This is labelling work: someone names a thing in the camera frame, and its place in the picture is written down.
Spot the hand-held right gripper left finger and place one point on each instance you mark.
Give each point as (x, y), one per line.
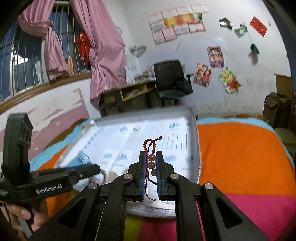
(143, 178)

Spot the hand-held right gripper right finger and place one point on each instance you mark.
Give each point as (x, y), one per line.
(159, 178)

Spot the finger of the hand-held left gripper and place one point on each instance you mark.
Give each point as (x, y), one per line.
(85, 172)

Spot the blue wristwatch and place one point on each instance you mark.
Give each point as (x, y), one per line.
(83, 158)

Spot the white cardboard tray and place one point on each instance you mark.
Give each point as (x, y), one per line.
(129, 143)

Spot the person's left hand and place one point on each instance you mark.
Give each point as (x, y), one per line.
(23, 212)

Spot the wooden desk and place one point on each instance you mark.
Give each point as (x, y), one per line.
(129, 95)

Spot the colourful striped blanket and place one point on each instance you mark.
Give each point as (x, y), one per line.
(242, 166)

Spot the wooden window sill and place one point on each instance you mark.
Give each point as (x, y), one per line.
(41, 89)

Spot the black bag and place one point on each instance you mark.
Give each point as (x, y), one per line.
(183, 87)

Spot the black office chair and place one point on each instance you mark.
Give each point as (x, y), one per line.
(166, 74)

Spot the pink curtain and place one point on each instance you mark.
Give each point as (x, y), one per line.
(52, 51)
(104, 51)

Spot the barred window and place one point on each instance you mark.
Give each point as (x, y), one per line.
(34, 58)

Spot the red hanging cloth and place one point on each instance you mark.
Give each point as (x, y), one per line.
(82, 46)

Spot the green stool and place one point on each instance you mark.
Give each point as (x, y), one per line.
(285, 136)

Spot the brown bag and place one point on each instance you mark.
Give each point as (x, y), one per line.
(276, 110)

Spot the wooden cabinet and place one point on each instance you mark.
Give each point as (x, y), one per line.
(283, 87)

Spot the red paper square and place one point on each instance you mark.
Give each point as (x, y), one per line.
(258, 26)

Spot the blue patterned curtain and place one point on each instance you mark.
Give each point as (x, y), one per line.
(285, 27)

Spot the cartoon family wall poster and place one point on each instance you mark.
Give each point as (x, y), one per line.
(202, 75)

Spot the yellow bear wall poster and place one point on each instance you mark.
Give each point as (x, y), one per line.
(229, 80)

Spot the small wall shelf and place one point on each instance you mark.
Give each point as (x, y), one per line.
(137, 49)

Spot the cartoon fighter wall poster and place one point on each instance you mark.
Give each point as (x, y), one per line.
(215, 56)

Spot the group of wall certificates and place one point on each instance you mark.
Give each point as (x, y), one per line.
(178, 24)

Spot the green wall photo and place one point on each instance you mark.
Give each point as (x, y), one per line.
(240, 30)

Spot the silver black wall photo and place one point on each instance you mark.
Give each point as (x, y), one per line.
(225, 23)

